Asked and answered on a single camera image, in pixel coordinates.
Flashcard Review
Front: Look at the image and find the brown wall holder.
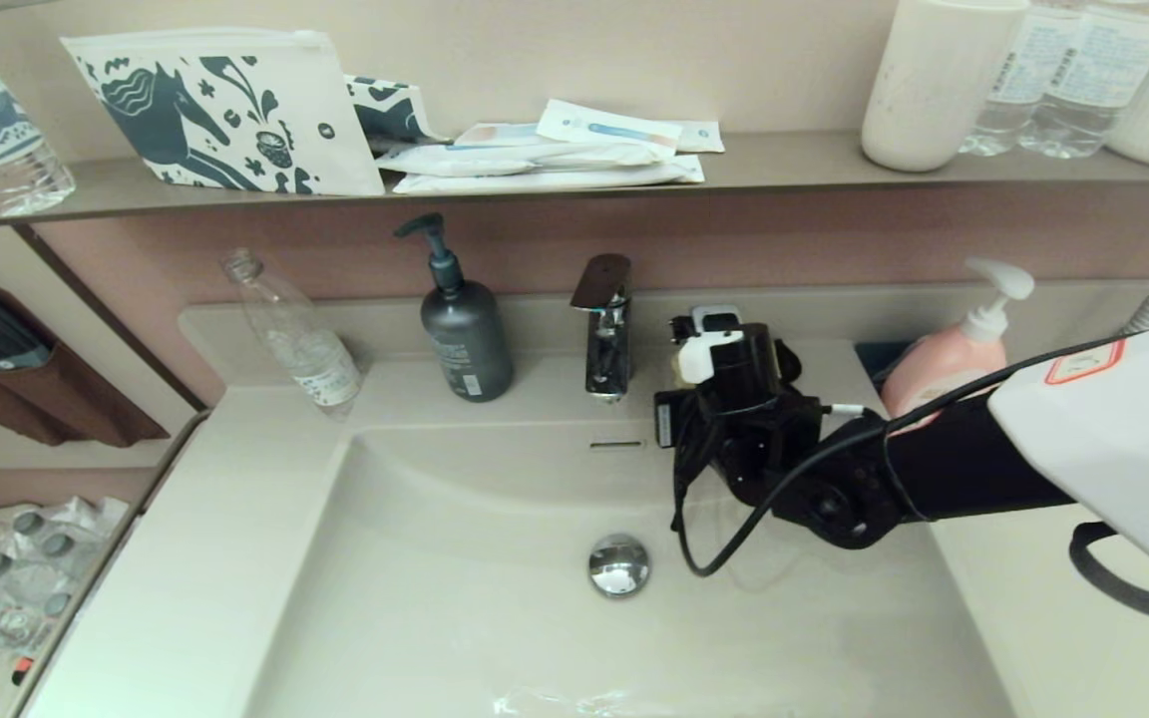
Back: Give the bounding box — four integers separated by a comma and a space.
0, 289, 172, 450

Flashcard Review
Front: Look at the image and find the water bottle with white label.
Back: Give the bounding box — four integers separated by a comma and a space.
1018, 0, 1149, 161
960, 0, 1049, 158

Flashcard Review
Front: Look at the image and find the pale pink packet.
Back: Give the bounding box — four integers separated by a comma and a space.
454, 124, 549, 149

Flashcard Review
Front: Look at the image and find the chrome faucet with lever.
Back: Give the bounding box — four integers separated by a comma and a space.
571, 253, 634, 405

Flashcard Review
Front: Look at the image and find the small horse print pouch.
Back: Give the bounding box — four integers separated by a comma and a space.
346, 76, 452, 155

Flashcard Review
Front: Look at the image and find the plastic wrapped bottle pack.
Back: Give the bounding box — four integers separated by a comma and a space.
0, 497, 132, 669

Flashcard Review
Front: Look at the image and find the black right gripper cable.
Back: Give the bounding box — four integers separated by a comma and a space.
1069, 521, 1149, 629

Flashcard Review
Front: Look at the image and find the grey wall shelf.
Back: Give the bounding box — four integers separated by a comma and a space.
0, 130, 1149, 233

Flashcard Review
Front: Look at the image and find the tall white cup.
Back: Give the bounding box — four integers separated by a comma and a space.
861, 0, 1030, 173

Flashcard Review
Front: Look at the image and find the dark grey pump bottle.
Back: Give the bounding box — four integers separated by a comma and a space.
394, 213, 516, 404

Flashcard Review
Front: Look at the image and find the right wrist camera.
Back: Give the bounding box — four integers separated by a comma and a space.
669, 304, 803, 415

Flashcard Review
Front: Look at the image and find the white ceramic sink basin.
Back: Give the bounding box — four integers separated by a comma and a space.
21, 281, 1149, 718

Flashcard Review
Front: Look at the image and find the pink soap pump bottle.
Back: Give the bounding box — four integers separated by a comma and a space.
882, 258, 1036, 422

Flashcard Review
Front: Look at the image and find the white packet with blue stripe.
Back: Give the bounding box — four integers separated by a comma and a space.
537, 99, 685, 160

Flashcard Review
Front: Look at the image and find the chrome drain stopper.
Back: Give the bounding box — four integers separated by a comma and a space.
588, 534, 652, 598

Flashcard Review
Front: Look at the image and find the small blue object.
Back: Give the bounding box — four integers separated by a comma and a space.
854, 342, 920, 385

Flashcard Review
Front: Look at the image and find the clear empty plastic bottle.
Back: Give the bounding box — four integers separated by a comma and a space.
222, 249, 367, 420

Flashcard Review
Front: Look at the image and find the large horse print pouch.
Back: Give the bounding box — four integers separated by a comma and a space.
61, 28, 386, 197

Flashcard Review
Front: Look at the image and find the long white plastic packet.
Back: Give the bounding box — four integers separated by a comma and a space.
376, 141, 675, 180
392, 156, 706, 195

